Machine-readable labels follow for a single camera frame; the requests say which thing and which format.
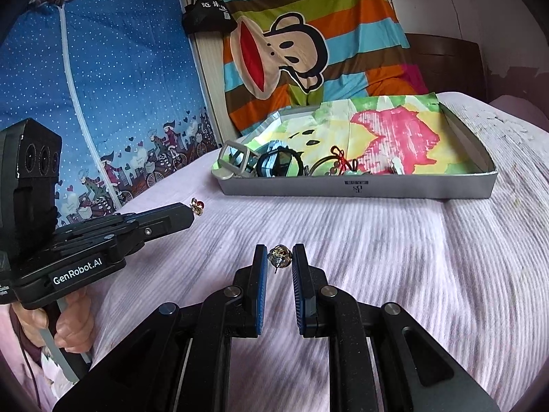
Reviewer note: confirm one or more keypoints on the beige hair claw clip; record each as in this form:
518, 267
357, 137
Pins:
223, 174

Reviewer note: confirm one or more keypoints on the shallow colourful cardboard box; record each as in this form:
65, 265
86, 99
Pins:
343, 189

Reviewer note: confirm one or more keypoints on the striped monkey print blanket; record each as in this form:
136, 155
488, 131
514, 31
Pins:
343, 17

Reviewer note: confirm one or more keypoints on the silver hair clip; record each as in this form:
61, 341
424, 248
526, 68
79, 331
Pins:
396, 166

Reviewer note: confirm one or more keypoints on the black hanging bag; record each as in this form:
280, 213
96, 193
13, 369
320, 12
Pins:
206, 13

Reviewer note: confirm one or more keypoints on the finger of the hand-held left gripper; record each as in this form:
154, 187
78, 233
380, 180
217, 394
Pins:
167, 227
163, 213

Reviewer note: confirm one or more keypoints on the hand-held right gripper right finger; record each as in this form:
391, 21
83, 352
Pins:
299, 292

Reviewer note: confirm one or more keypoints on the pink ribbed bedspread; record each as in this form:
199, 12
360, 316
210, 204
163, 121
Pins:
407, 266

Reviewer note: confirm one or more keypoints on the person's left hand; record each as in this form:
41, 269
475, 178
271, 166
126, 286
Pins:
75, 326

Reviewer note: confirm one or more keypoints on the blue printed fabric wardrobe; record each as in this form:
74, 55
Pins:
128, 73

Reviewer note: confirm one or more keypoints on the colourful printed paper liner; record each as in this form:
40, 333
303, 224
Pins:
386, 133

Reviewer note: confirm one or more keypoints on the dark wooden headboard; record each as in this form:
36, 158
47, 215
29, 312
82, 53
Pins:
450, 64

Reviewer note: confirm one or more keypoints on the pale wooden post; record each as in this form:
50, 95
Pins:
210, 73

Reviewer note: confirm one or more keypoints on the gold red stud earring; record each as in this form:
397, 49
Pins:
197, 208

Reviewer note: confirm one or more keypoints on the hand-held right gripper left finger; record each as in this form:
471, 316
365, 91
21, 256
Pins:
259, 292

